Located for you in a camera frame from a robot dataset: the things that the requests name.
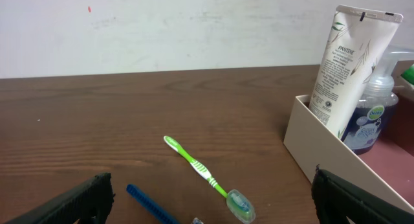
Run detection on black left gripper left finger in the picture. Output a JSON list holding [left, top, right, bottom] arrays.
[[7, 172, 114, 224]]

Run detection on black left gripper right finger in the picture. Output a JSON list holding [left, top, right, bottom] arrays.
[[311, 168, 413, 224]]

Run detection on clear foam soap pump bottle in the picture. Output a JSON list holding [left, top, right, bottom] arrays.
[[342, 46, 413, 155]]

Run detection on green Dettol soap box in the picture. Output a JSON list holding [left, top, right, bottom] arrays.
[[397, 65, 413, 101]]

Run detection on blue disposable razor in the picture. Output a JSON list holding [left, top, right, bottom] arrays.
[[126, 184, 179, 224]]

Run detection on white box with pink interior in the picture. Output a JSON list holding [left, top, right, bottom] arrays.
[[283, 95, 413, 213]]

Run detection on green white toothbrush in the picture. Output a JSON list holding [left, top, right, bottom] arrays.
[[164, 136, 256, 224]]

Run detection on white Pantene tube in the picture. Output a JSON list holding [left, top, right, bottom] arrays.
[[309, 5, 403, 138]]

